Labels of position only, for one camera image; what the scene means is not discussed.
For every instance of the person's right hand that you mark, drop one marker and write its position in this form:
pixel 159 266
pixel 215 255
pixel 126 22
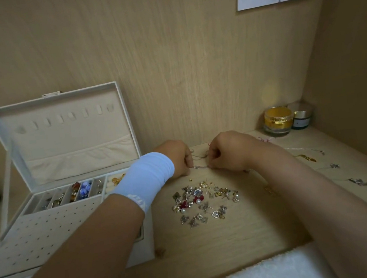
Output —
pixel 234 149

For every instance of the person's left hand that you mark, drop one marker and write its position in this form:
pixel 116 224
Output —
pixel 174 156

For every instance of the person's left fingers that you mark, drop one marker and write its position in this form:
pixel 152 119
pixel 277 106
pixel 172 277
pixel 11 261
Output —
pixel 186 165

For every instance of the person's right fingers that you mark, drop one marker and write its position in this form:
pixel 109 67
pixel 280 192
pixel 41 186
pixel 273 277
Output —
pixel 214 160

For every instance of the person's left forearm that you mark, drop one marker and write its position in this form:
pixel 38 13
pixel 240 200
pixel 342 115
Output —
pixel 74 255

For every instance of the person's right forearm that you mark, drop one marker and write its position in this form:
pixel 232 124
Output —
pixel 327 213

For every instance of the pile of assorted earrings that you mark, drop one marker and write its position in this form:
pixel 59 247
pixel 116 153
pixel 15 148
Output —
pixel 204 202

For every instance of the light blue wristband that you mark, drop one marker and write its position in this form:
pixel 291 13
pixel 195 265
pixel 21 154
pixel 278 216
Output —
pixel 145 179

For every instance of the gold brooch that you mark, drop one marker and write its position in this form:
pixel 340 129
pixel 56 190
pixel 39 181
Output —
pixel 118 179

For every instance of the gold cosmetic jar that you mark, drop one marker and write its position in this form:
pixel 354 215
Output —
pixel 278 120

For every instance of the silver lid cream jar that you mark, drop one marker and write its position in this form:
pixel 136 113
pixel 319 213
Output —
pixel 301 115

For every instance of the blue white bead earrings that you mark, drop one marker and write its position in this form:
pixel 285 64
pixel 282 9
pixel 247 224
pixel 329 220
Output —
pixel 85 188

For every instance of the silver charm pendant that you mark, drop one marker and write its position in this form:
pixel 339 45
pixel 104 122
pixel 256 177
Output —
pixel 335 166

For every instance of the white towel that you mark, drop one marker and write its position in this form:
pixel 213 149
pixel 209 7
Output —
pixel 265 274

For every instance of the white jewelry box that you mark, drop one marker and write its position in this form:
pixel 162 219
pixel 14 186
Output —
pixel 56 181

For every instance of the silver butterfly pendant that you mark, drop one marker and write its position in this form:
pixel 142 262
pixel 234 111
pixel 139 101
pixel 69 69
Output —
pixel 358 181

